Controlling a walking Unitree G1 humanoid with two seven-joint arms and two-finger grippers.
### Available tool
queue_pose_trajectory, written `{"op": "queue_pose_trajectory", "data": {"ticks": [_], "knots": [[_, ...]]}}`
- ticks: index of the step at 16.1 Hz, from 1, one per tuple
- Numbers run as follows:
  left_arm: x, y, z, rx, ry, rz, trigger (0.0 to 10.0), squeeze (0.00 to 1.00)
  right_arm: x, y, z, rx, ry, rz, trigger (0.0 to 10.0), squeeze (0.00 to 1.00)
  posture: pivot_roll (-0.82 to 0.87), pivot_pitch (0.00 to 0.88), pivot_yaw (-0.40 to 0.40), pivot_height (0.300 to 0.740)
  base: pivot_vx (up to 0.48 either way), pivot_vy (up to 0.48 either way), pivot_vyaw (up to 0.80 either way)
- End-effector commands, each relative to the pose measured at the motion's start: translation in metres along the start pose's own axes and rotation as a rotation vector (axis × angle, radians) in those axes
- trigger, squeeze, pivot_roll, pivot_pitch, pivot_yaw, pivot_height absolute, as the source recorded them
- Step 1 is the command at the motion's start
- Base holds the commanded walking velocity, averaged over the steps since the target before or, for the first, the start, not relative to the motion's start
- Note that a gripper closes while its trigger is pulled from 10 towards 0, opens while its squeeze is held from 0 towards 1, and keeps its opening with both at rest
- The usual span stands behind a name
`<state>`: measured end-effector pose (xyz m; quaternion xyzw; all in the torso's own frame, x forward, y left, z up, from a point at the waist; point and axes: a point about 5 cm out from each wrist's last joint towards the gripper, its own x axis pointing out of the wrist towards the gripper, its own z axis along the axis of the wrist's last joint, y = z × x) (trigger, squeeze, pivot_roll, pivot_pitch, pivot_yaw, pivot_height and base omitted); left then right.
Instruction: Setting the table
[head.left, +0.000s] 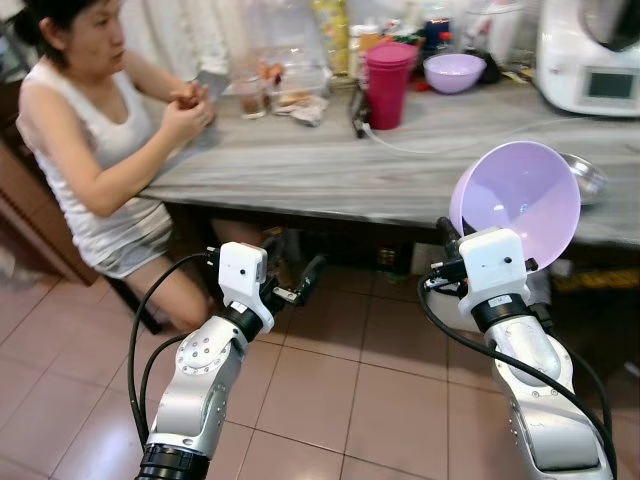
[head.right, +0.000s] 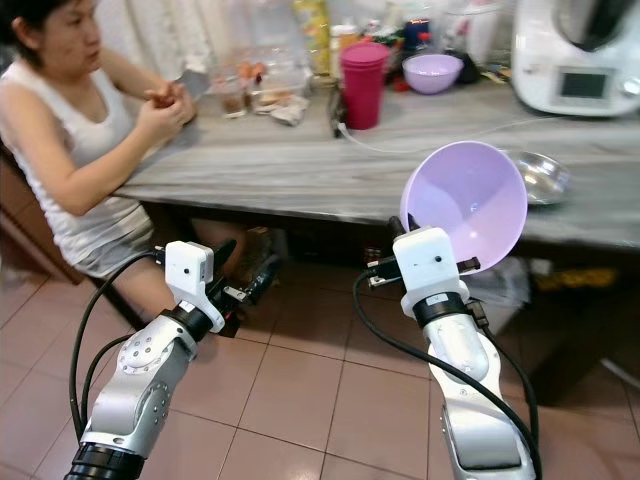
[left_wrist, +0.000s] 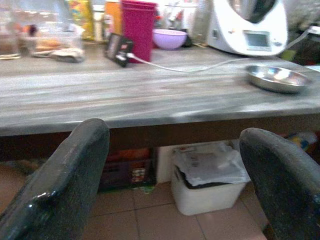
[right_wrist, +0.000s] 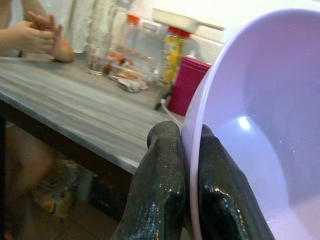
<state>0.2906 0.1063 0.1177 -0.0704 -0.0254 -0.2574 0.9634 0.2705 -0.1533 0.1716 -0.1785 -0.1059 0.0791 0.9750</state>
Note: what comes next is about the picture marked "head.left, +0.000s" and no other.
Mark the white kitchen cooking machine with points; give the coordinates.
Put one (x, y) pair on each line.
(590, 60)

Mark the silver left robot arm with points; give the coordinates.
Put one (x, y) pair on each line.
(200, 390)

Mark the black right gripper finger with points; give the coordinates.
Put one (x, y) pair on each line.
(448, 238)

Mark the crumpled beige cloth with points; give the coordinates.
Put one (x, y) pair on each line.
(303, 110)

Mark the clear drinking glass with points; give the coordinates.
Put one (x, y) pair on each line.
(250, 97)

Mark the black smartphone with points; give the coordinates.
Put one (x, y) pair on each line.
(359, 113)

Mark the small yellow sauce bottle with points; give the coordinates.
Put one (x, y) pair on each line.
(363, 45)

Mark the large purple plastic bowl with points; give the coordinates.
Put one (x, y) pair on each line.
(520, 195)

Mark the yellow cooking oil bottle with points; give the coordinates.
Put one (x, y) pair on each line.
(330, 35)

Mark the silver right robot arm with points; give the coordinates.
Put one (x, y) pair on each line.
(535, 390)

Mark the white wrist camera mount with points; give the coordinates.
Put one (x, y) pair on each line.
(243, 280)
(492, 262)

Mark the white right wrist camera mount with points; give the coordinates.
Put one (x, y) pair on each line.
(492, 262)

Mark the magenta plastic tumbler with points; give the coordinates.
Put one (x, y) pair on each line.
(390, 88)

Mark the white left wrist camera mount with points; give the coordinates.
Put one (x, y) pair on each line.
(243, 280)

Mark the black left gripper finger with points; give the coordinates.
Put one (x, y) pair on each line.
(275, 250)
(311, 278)

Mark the clear plastic egg container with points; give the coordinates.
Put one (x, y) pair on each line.
(297, 82)

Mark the small purple plastic bowl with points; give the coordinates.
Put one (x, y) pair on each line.
(455, 75)

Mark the round stainless steel plate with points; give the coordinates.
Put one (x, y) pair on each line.
(588, 178)

